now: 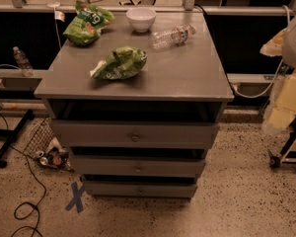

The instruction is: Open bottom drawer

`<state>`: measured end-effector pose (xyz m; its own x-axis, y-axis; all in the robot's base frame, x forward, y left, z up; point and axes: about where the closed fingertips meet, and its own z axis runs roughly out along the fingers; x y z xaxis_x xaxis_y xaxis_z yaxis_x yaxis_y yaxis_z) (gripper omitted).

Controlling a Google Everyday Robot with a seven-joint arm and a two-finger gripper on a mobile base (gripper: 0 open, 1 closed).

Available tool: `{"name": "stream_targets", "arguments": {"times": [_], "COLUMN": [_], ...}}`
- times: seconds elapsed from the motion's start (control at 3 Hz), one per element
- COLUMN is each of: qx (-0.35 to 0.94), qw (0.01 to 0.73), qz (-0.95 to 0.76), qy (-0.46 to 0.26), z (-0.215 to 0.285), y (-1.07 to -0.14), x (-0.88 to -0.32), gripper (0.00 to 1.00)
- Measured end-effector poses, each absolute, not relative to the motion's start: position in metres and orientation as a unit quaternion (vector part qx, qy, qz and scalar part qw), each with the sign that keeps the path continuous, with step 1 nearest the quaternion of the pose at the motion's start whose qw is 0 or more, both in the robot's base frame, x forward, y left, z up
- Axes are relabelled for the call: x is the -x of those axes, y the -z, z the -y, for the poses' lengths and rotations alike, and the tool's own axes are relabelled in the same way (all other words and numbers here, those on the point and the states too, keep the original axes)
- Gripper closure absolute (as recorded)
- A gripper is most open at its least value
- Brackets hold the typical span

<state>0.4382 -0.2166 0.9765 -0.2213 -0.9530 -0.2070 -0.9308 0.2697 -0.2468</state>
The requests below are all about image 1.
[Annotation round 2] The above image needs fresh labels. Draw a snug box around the black metal stand leg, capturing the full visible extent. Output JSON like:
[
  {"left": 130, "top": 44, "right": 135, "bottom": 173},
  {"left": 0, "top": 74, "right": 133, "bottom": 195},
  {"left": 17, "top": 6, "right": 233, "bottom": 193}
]
[{"left": 0, "top": 110, "right": 35, "bottom": 168}]

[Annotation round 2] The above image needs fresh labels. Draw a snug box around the grey bottom drawer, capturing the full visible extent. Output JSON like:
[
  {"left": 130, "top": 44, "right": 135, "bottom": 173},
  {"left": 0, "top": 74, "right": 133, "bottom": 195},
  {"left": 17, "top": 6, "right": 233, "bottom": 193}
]
[{"left": 84, "top": 181, "right": 197, "bottom": 198}]

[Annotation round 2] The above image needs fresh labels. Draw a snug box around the clear plastic bottle lying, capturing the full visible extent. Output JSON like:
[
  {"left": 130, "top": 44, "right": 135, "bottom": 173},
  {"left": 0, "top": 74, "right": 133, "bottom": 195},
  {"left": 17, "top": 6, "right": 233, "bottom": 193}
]
[{"left": 151, "top": 25, "right": 196, "bottom": 49}]

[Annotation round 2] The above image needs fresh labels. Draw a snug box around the grey drawer cabinet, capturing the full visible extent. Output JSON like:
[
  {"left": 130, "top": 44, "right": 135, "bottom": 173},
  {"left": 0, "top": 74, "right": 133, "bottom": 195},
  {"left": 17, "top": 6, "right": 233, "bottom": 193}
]
[{"left": 36, "top": 11, "right": 233, "bottom": 187}]

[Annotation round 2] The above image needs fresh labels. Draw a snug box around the grey top drawer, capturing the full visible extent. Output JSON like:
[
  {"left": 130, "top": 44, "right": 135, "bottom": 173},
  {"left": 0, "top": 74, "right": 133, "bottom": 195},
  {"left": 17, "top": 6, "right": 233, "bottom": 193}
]
[{"left": 51, "top": 119, "right": 219, "bottom": 149}]

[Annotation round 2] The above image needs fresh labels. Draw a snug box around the white bowl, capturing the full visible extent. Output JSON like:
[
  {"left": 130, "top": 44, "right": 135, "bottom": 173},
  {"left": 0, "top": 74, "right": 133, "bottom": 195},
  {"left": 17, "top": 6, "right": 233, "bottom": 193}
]
[{"left": 126, "top": 7, "right": 157, "bottom": 33}]

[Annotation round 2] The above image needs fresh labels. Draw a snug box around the white hanging cable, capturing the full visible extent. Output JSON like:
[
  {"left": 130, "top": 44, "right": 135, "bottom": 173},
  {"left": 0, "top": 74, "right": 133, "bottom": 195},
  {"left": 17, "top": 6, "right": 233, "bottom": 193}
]
[{"left": 231, "top": 4, "right": 292, "bottom": 100}]

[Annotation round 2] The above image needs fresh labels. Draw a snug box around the grey drawer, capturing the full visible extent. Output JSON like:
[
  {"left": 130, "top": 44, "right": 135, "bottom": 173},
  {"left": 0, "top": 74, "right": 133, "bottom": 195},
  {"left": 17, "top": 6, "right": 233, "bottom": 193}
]
[
  {"left": 71, "top": 155, "right": 205, "bottom": 178},
  {"left": 84, "top": 181, "right": 197, "bottom": 198},
  {"left": 51, "top": 119, "right": 219, "bottom": 149}
]

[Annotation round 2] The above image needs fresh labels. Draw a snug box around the green chip bag rear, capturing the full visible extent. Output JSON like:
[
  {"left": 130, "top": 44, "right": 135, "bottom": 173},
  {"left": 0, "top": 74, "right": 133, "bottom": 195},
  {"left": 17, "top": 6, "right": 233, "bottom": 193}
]
[{"left": 63, "top": 0, "right": 114, "bottom": 46}]

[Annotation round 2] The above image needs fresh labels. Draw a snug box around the wire basket with trash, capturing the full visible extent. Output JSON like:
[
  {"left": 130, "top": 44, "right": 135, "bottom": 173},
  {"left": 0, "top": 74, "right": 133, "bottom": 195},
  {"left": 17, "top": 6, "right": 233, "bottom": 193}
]
[{"left": 24, "top": 118, "right": 72, "bottom": 171}]

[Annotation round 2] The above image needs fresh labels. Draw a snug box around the green chip bag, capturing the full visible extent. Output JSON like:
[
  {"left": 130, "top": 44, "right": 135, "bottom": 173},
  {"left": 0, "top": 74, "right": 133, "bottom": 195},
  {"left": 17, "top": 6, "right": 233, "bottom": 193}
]
[
  {"left": 63, "top": 0, "right": 114, "bottom": 46},
  {"left": 90, "top": 46, "right": 147, "bottom": 80}
]

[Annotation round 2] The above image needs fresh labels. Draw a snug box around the upright water bottle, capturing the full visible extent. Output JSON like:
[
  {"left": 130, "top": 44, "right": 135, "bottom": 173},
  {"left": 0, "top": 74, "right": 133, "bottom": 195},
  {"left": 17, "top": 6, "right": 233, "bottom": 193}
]
[{"left": 13, "top": 46, "right": 34, "bottom": 77}]

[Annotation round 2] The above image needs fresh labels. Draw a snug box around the blue tape cross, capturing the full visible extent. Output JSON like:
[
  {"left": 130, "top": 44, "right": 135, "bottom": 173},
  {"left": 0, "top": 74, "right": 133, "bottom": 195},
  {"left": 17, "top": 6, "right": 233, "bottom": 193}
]
[{"left": 65, "top": 182, "right": 85, "bottom": 213}]

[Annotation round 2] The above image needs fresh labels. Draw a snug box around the grey middle drawer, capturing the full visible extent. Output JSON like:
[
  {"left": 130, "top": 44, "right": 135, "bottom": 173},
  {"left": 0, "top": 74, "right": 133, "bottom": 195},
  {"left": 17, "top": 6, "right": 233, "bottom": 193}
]
[{"left": 71, "top": 155, "right": 205, "bottom": 178}]

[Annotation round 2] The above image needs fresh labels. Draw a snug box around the green chip bag front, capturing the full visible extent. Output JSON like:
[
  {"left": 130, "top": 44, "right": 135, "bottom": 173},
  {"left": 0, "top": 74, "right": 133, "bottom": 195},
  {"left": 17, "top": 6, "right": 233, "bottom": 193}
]
[{"left": 90, "top": 46, "right": 147, "bottom": 80}]

